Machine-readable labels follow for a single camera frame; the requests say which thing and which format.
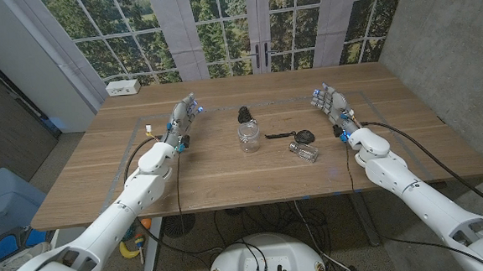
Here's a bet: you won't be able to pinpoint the white robot torso base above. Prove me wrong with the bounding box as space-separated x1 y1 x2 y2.
205 229 329 271

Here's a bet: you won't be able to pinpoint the white table leg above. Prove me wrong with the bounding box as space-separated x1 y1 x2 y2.
140 216 168 271

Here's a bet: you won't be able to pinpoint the colourful toy maraca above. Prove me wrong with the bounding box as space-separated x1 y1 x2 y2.
133 235 148 265

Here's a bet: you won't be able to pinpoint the blue and black pads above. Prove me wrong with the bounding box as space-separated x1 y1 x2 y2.
0 224 60 264

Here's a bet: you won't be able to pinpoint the black round fan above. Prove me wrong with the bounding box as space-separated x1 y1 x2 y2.
162 213 197 240

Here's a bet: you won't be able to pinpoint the clear hinged glass jar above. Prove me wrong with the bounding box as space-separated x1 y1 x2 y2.
236 121 262 154

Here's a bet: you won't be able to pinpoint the blue plastic storage bin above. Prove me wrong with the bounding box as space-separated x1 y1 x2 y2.
0 164 50 240

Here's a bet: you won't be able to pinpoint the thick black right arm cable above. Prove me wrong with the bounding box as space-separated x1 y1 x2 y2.
360 114 483 230

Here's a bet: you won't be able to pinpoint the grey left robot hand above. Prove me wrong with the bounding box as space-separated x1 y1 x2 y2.
158 91 207 154

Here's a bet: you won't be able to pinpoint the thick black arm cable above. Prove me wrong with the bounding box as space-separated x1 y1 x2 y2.
360 114 483 230
120 134 164 185

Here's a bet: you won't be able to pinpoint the white sneaker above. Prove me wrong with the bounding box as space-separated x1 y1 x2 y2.
0 242 54 271

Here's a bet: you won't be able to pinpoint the yellow toy banana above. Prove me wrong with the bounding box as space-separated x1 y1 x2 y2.
118 238 142 261

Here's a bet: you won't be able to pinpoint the small clear glass bottle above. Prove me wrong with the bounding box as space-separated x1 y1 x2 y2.
288 139 319 164

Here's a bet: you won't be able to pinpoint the grey table leg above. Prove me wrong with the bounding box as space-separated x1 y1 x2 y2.
349 192 382 248

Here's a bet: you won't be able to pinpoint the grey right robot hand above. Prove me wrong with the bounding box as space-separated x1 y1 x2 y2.
309 81 363 144

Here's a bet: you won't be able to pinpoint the white power outlet box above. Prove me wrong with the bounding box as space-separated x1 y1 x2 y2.
105 78 143 97

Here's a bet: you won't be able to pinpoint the printed window backdrop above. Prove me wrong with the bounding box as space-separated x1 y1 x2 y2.
2 0 416 119

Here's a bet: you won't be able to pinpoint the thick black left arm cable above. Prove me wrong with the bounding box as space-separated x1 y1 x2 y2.
120 134 164 185

